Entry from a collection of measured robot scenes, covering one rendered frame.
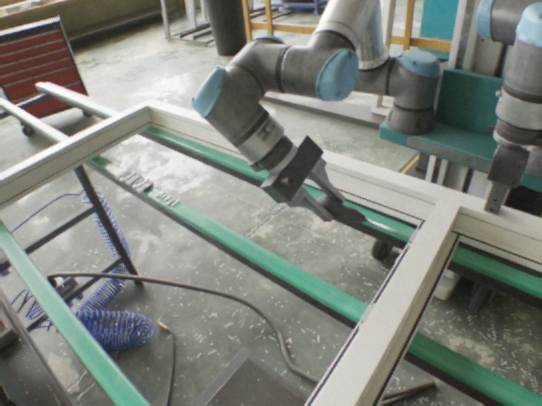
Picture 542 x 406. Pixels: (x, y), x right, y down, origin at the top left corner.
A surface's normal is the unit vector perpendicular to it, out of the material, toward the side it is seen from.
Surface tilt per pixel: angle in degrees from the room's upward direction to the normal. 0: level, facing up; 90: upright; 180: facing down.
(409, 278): 0
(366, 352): 0
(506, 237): 90
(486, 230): 90
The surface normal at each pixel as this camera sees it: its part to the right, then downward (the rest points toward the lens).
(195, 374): -0.10, -0.79
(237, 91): 0.51, -0.22
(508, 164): -0.62, 0.53
